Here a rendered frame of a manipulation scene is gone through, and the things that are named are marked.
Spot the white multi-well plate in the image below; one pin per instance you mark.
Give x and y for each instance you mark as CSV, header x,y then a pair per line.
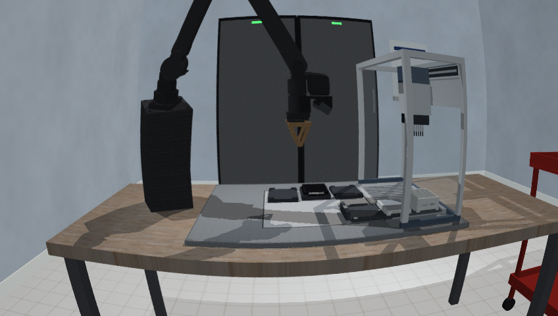
x,y
390,206

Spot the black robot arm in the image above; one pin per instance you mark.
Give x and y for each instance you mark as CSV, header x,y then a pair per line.
x,y
166,96

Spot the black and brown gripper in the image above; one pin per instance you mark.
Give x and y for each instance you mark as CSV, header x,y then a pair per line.
x,y
296,121

